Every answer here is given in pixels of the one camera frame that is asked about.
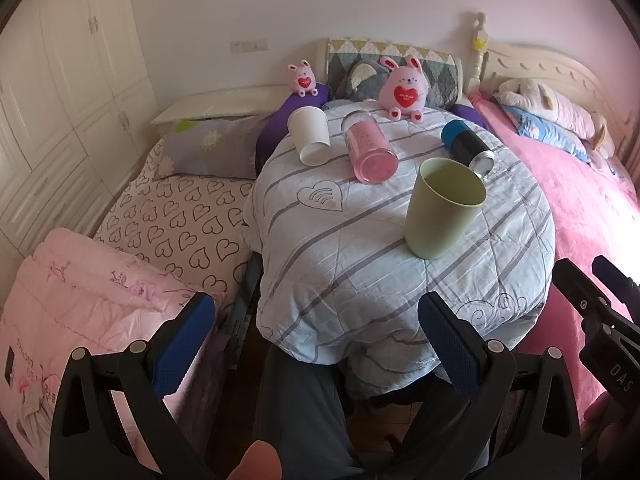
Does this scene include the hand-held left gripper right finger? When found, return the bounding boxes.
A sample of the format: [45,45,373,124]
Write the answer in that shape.
[415,291,583,480]

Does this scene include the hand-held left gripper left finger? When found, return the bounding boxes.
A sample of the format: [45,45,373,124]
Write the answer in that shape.
[48,291,231,480]

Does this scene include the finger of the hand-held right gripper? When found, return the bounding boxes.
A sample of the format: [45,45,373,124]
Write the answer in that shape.
[552,258,612,322]
[592,255,640,322]

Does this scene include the green plastic cup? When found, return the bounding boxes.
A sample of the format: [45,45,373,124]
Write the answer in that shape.
[404,157,488,260]

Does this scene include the pink clear cup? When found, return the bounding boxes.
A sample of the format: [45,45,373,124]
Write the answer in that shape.
[341,110,399,185]

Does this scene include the white paper cup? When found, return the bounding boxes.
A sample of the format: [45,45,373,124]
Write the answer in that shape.
[287,106,332,167]

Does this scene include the person's right hand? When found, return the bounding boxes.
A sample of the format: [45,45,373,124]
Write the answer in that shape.
[581,391,640,463]

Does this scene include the person's left hand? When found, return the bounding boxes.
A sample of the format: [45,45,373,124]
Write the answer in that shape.
[238,440,281,480]

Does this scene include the pink fleece blanket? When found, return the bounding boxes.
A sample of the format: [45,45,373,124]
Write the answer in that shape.
[467,91,640,411]

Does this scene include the folded pink quilt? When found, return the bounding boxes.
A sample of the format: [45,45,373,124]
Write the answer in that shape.
[0,227,236,480]

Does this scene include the heart print bed sheet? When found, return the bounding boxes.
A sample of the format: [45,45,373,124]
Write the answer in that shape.
[92,137,257,307]

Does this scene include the person's leg in grey trousers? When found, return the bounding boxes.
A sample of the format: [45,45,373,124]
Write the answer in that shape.
[252,345,362,480]

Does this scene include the light blue striped quilt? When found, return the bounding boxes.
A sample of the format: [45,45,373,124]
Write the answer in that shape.
[242,99,557,401]

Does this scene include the blue and pink pillow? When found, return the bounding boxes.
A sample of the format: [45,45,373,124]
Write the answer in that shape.
[505,106,594,164]

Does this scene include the blue and black tumbler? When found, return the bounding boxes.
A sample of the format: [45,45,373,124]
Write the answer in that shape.
[440,119,496,177]

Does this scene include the white and pink plush toy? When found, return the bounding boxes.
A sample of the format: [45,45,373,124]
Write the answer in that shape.
[495,77,617,157]

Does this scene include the grey flower pillow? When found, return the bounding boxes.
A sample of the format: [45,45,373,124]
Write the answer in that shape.
[155,114,274,181]

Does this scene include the white carved headboard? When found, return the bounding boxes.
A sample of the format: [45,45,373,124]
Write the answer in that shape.
[460,11,640,173]

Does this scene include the plain white bed board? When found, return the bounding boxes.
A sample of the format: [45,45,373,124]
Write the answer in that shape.
[151,84,301,129]

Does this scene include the diamond pattern cushion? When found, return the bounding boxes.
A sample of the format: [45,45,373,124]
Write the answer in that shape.
[326,38,464,109]

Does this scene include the large pink bunny plush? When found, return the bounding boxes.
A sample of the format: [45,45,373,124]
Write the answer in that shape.
[377,55,429,123]

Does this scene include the grey cat plush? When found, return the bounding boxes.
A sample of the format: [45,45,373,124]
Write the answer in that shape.
[335,60,389,104]

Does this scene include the small pink bunny plush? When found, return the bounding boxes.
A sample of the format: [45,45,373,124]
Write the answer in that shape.
[287,59,320,97]

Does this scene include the white wardrobe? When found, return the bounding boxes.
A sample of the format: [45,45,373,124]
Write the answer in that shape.
[0,0,162,257]

